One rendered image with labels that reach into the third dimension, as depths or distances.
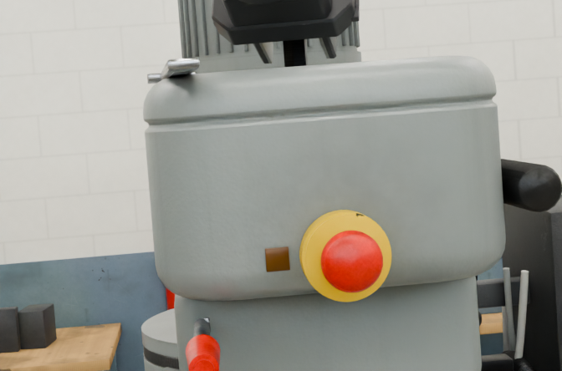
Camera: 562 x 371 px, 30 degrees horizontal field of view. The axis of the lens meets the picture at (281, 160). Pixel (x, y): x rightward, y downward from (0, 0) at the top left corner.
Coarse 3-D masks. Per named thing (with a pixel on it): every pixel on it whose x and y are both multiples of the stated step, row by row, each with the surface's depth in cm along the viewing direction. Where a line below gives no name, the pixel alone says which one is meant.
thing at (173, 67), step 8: (168, 64) 65; (176, 64) 65; (184, 64) 65; (192, 64) 65; (168, 72) 68; (176, 72) 67; (184, 72) 68; (192, 72) 71; (152, 80) 84; (160, 80) 85
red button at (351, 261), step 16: (336, 240) 67; (352, 240) 67; (368, 240) 67; (336, 256) 66; (352, 256) 66; (368, 256) 67; (336, 272) 66; (352, 272) 66; (368, 272) 67; (336, 288) 67; (352, 288) 67
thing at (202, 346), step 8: (200, 320) 79; (208, 320) 80; (200, 328) 76; (208, 328) 78; (200, 336) 71; (208, 336) 71; (192, 344) 70; (200, 344) 69; (208, 344) 69; (216, 344) 70; (192, 352) 68; (200, 352) 67; (208, 352) 67; (216, 352) 69; (192, 360) 67; (200, 360) 66; (208, 360) 67; (216, 360) 67; (192, 368) 67; (200, 368) 66; (208, 368) 66; (216, 368) 67
